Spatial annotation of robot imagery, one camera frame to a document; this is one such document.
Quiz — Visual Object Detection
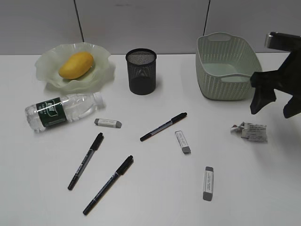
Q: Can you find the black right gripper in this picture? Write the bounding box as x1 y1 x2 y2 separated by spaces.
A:
250 49 301 119

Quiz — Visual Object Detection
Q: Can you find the white waste paper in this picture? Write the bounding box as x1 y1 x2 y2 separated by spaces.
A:
230 122 268 143

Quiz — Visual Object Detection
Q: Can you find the black marker pen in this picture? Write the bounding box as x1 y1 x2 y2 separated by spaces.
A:
68 133 104 191
82 155 134 216
140 113 187 142

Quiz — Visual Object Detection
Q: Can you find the yellow mango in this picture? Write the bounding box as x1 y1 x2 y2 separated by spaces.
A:
59 52 94 80

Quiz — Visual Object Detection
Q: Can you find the clear water bottle green label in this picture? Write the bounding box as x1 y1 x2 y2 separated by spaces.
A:
25 92 105 132

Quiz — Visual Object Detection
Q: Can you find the pale green woven plastic basket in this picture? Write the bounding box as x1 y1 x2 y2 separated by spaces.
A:
196 32 262 101

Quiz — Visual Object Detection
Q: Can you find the grey white eraser middle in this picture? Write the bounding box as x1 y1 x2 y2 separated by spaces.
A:
175 130 191 154

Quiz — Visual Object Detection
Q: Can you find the grey white eraser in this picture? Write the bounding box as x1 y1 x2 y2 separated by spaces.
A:
175 130 191 154
203 166 214 202
94 119 122 129

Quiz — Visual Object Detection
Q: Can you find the grey white eraser right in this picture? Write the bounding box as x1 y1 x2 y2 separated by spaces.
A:
203 166 214 202

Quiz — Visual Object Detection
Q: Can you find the black mesh pen holder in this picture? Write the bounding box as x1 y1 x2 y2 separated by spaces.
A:
126 48 157 95

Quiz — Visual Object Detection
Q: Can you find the grey white eraser left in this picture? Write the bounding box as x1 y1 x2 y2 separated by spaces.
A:
94 119 122 129

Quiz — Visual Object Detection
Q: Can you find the pale green wavy glass plate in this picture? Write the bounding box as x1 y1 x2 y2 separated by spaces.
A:
35 42 111 92

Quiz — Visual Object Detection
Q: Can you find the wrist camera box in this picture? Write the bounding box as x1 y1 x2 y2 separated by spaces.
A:
265 32 301 52

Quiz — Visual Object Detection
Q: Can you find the black wall cable right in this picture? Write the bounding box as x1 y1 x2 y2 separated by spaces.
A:
202 0 211 36

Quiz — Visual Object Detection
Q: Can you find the black wall cable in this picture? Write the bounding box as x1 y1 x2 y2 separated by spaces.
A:
74 0 86 43
202 0 211 36

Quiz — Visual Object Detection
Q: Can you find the black wall cable left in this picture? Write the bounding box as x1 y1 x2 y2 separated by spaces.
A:
74 0 86 43

